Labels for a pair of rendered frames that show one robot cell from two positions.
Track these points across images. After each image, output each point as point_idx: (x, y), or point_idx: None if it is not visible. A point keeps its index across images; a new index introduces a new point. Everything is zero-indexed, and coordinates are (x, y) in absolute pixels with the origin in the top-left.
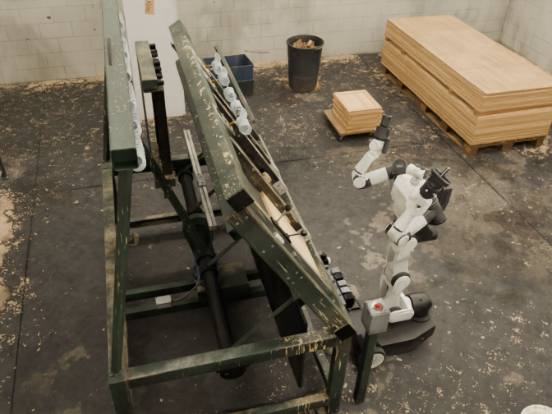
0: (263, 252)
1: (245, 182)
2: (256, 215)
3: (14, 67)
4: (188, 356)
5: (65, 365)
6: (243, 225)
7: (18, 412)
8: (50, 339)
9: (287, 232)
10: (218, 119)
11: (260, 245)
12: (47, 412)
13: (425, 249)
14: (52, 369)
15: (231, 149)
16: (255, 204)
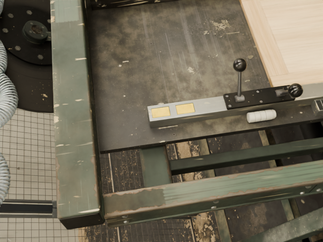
0: (213, 208)
1: (77, 176)
2: (145, 190)
3: None
4: (282, 225)
5: (241, 164)
6: (137, 218)
7: (228, 213)
8: (224, 141)
9: (314, 30)
10: (53, 15)
11: (197, 208)
12: (244, 211)
13: None
14: (234, 170)
15: (64, 88)
16: (170, 118)
